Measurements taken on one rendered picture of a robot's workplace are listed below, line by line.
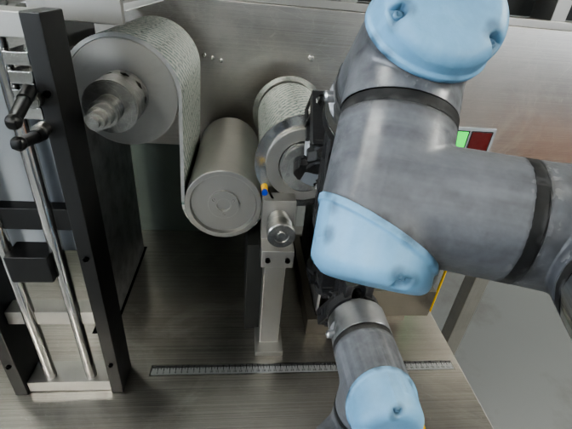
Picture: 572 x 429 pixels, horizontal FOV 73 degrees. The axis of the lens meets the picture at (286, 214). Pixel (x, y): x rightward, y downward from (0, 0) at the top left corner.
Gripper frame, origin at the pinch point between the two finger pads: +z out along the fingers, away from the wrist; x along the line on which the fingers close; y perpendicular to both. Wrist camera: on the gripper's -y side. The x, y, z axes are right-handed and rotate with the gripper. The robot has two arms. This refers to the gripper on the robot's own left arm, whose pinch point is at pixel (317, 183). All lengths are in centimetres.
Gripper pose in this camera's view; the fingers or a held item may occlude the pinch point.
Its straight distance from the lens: 55.2
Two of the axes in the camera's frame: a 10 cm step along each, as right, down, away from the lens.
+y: 0.1, -9.9, 1.5
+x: -9.9, -0.3, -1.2
